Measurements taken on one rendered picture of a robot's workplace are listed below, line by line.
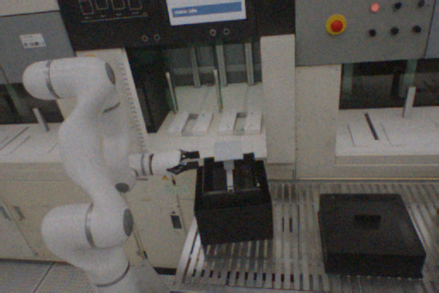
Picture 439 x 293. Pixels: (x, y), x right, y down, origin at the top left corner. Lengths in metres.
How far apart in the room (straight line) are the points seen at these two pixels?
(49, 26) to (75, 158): 0.78
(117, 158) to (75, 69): 0.37
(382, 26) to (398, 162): 0.59
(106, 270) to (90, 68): 0.54
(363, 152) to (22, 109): 2.00
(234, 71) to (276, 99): 1.01
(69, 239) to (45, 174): 1.10
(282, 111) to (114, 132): 0.64
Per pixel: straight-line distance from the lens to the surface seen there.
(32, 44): 1.66
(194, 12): 1.35
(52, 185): 2.07
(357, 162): 1.61
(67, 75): 0.93
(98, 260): 1.05
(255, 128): 1.72
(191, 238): 1.38
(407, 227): 1.30
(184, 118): 1.91
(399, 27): 1.38
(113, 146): 1.18
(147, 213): 1.93
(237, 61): 2.33
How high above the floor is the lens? 1.74
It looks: 32 degrees down
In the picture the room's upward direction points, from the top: 8 degrees counter-clockwise
